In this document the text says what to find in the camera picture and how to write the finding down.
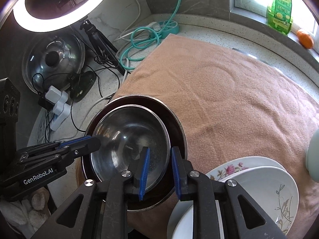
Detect white ring light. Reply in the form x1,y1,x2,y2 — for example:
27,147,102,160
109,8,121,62
12,0,117,33

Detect white gloved left hand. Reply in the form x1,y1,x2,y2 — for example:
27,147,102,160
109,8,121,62
1,188,51,238

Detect light blue ceramic bowl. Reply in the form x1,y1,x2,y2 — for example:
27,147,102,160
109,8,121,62
305,129,319,183

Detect white window frame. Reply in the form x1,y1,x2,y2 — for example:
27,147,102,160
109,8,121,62
235,0,315,32

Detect white plate beige leaves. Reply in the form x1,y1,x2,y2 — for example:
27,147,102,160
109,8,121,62
169,166,299,238

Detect glass pot lid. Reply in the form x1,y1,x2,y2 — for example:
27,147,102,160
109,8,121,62
22,29,85,93

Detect black tripod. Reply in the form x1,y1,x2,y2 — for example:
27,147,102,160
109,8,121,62
80,20,125,75

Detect orange tangerine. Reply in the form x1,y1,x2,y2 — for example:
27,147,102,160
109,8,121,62
297,29,314,50

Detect pink towel mat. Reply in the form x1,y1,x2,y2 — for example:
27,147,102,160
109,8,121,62
116,35,318,238

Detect white power adapter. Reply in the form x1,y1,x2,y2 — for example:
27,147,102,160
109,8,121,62
38,86,71,131

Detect large steel bowl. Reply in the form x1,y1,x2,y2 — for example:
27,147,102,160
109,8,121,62
81,94,188,212

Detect red steel bowl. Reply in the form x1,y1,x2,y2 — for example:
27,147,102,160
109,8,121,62
90,104,170,191

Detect teal hose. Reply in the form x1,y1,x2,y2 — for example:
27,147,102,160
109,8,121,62
119,0,184,70

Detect small pink flower plate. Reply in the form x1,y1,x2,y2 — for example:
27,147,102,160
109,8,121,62
166,156,286,238

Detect green dish soap bottle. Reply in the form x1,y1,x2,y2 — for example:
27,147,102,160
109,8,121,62
266,0,293,35

